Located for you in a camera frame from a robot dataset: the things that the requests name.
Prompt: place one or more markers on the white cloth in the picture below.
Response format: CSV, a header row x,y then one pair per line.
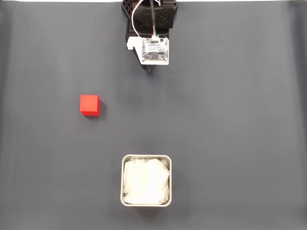
x,y
146,182

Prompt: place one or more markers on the white square box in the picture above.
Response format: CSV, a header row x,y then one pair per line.
x,y
121,182

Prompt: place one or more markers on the red cube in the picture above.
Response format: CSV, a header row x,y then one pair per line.
x,y
89,104

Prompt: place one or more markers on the camera board on white mount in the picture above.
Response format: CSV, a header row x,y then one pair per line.
x,y
154,49

